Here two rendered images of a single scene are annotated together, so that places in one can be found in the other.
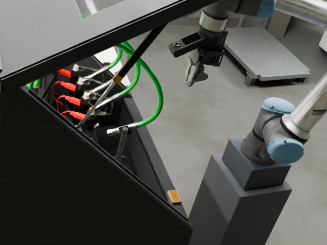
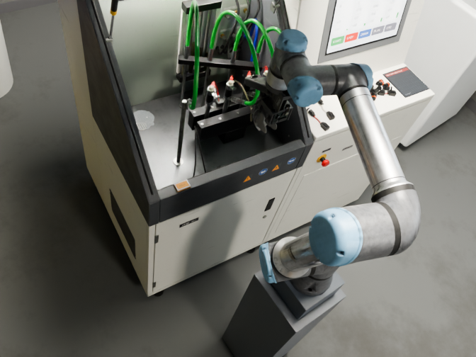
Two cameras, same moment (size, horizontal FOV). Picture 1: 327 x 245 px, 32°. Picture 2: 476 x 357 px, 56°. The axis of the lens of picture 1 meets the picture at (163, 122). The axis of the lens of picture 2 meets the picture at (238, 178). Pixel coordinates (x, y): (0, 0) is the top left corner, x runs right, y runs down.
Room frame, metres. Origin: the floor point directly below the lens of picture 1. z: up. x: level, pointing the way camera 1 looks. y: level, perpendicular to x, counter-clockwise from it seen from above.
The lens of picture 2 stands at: (1.25, -0.96, 2.24)
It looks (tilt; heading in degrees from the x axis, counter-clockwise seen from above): 54 degrees down; 74
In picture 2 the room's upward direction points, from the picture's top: 17 degrees clockwise
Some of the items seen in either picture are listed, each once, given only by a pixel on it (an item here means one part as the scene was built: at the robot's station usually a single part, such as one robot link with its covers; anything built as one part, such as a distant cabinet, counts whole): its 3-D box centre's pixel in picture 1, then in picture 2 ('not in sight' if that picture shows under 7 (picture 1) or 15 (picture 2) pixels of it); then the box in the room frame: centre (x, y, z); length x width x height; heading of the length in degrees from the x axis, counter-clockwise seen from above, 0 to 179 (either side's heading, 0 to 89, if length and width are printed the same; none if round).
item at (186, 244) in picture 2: not in sight; (219, 234); (1.51, -0.01, 0.44); 0.65 x 0.02 x 0.68; 28
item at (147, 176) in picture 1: (147, 169); (232, 178); (1.51, 0.01, 0.87); 0.62 x 0.04 x 0.16; 28
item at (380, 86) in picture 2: not in sight; (372, 89); (2.11, 0.43, 1.01); 0.23 x 0.11 x 0.06; 28
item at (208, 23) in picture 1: (212, 20); (281, 76); (1.54, -0.05, 1.45); 0.08 x 0.08 x 0.05
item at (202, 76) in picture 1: (198, 77); (261, 125); (1.53, -0.07, 1.27); 0.06 x 0.03 x 0.09; 118
